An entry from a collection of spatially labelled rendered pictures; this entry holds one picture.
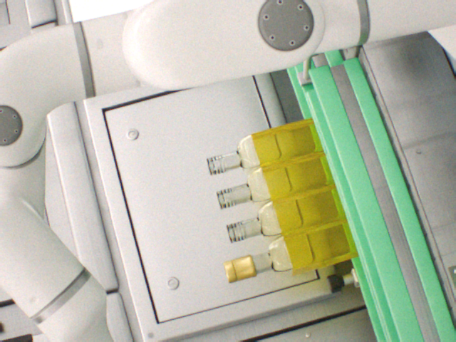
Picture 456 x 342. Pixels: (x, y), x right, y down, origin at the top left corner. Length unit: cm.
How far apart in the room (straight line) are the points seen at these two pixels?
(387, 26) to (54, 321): 48
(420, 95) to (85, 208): 61
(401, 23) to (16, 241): 48
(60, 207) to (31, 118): 73
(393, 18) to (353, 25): 5
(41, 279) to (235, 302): 65
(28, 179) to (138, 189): 58
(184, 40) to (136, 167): 77
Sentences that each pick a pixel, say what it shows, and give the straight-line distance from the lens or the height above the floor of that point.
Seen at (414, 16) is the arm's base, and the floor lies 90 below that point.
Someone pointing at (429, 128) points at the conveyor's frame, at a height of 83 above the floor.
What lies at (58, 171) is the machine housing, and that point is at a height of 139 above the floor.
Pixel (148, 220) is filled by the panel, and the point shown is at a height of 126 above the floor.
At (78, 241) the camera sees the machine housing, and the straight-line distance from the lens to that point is 164.
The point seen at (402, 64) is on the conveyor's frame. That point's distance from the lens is 144.
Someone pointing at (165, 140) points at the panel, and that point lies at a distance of 168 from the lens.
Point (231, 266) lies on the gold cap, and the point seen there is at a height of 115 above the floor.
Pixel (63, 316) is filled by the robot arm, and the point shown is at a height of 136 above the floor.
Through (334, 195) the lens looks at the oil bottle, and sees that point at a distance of 147.
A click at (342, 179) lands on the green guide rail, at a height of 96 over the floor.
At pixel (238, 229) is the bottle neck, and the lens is 146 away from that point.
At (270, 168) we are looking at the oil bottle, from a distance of 149.
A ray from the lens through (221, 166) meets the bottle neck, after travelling 151.
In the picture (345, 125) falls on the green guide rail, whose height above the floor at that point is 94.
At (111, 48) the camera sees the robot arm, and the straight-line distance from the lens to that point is 98.
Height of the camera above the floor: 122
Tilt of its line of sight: 4 degrees down
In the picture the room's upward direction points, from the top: 105 degrees counter-clockwise
